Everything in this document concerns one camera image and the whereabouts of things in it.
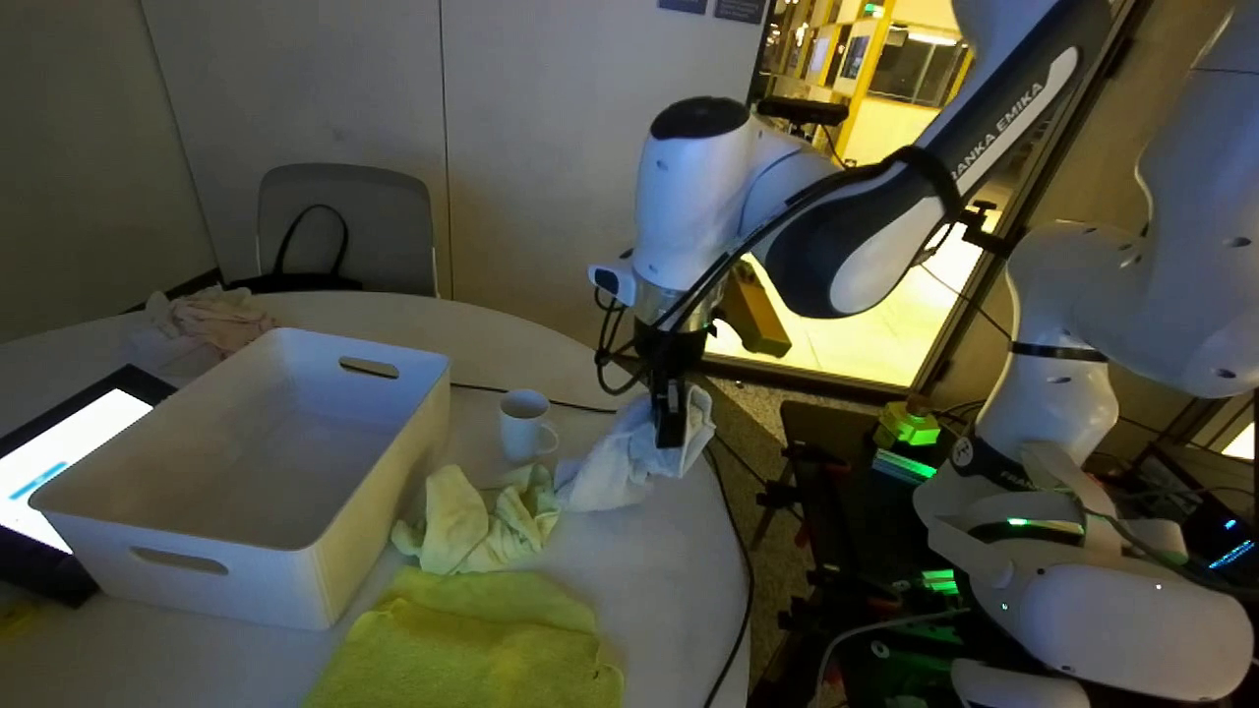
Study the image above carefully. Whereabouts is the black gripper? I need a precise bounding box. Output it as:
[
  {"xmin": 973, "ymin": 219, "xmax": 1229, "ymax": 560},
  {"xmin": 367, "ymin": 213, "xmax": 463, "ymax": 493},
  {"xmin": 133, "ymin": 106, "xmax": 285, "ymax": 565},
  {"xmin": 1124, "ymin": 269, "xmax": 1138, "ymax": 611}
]
[{"xmin": 630, "ymin": 320, "xmax": 714, "ymax": 454}]

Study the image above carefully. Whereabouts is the white cloth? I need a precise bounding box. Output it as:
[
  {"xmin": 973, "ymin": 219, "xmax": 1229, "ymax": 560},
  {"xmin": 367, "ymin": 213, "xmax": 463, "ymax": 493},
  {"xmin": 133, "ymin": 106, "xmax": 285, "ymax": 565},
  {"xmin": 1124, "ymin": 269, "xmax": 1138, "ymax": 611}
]
[{"xmin": 554, "ymin": 384, "xmax": 721, "ymax": 516}]

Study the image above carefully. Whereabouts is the white plastic box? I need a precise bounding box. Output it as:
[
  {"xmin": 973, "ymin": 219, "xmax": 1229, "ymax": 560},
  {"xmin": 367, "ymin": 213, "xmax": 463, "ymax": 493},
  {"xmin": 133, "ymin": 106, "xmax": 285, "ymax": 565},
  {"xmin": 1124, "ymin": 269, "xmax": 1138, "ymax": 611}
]
[{"xmin": 26, "ymin": 328, "xmax": 458, "ymax": 632}]

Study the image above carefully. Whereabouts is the white mug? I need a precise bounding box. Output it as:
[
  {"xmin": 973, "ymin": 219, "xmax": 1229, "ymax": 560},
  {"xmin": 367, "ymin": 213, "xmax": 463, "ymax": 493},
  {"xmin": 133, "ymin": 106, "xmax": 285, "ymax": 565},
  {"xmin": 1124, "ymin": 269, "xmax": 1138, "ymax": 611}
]
[{"xmin": 496, "ymin": 390, "xmax": 565, "ymax": 464}]

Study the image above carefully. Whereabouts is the black equipment cart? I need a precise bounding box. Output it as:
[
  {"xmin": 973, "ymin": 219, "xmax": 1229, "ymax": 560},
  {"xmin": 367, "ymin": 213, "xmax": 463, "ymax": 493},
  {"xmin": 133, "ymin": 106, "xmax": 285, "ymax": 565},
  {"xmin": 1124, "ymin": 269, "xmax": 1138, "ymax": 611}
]
[{"xmin": 752, "ymin": 399, "xmax": 1015, "ymax": 708}]

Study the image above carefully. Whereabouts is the small pale yellow cloth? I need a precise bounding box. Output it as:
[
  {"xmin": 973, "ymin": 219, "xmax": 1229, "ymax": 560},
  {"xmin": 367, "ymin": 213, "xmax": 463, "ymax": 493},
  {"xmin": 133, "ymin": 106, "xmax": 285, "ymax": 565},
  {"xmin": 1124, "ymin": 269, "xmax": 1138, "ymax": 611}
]
[{"xmin": 390, "ymin": 462, "xmax": 565, "ymax": 578}]

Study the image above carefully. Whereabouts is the yellow-green microfiber towel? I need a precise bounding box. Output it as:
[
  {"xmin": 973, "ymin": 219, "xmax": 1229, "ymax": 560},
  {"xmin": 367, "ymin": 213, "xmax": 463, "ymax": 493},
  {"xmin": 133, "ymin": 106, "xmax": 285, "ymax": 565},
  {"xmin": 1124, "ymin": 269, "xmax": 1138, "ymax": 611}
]
[{"xmin": 307, "ymin": 563, "xmax": 630, "ymax": 708}]

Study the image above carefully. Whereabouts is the grey chair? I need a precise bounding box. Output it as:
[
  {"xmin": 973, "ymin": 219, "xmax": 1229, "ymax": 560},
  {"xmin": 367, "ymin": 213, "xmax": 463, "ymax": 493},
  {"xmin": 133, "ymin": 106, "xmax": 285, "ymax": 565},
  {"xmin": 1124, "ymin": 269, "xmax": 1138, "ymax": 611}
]
[{"xmin": 253, "ymin": 163, "xmax": 439, "ymax": 300}]

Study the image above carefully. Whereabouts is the pink crumpled cloth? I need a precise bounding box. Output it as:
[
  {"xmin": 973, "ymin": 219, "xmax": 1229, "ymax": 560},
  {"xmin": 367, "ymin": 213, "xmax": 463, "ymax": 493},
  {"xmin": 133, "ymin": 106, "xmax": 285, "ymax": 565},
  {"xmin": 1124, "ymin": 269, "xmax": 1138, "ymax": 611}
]
[{"xmin": 137, "ymin": 283, "xmax": 286, "ymax": 357}]

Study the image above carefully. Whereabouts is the tablet device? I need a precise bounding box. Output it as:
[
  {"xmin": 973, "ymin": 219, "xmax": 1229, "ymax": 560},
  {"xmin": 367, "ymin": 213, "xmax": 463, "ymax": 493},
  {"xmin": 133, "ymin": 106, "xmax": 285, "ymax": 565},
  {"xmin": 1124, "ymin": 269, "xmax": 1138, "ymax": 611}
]
[{"xmin": 0, "ymin": 362, "xmax": 182, "ymax": 611}]

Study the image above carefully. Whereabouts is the black robot wrist cable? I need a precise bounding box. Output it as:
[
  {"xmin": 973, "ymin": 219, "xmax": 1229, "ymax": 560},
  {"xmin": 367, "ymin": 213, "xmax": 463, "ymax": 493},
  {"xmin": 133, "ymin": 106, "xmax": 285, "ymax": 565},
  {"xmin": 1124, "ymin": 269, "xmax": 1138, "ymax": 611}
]
[{"xmin": 590, "ymin": 143, "xmax": 1015, "ymax": 399}]

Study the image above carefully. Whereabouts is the black camera stand clamp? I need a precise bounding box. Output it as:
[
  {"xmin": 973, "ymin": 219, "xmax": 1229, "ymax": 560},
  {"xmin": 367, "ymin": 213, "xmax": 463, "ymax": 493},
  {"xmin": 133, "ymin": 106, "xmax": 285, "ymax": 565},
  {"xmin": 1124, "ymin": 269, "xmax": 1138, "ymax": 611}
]
[{"xmin": 950, "ymin": 194, "xmax": 1022, "ymax": 259}]

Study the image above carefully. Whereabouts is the black bag with strap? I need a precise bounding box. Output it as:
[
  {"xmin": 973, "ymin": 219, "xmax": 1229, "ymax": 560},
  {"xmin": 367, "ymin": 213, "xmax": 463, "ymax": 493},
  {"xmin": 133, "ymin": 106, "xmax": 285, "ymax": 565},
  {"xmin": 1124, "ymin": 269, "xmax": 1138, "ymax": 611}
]
[{"xmin": 214, "ymin": 202, "xmax": 367, "ymax": 300}]

